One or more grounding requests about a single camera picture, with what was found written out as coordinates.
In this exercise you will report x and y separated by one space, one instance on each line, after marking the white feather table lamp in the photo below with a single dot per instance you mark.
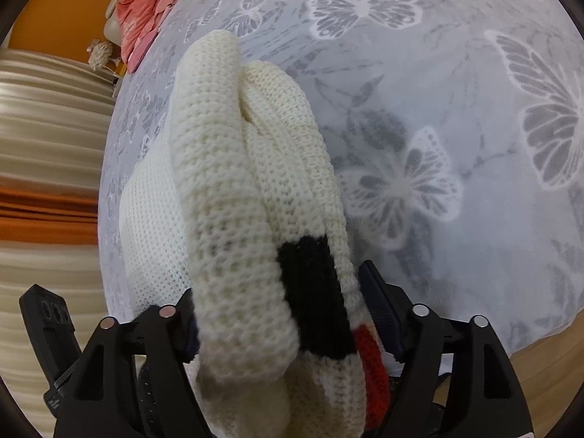
101 52

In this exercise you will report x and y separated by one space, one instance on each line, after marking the grey butterfly print bedspread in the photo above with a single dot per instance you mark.
456 100

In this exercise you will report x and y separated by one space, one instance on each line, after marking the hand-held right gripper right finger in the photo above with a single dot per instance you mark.
383 310

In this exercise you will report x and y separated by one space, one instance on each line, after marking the beige striped curtain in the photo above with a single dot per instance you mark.
45 123

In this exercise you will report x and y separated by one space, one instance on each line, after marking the white red black knit sweater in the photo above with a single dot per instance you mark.
237 191

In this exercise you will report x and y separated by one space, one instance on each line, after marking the pink garment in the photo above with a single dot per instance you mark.
141 9

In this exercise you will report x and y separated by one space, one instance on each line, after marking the beige padded headboard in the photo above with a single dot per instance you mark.
112 32

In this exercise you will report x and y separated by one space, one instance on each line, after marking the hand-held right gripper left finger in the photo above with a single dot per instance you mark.
171 342

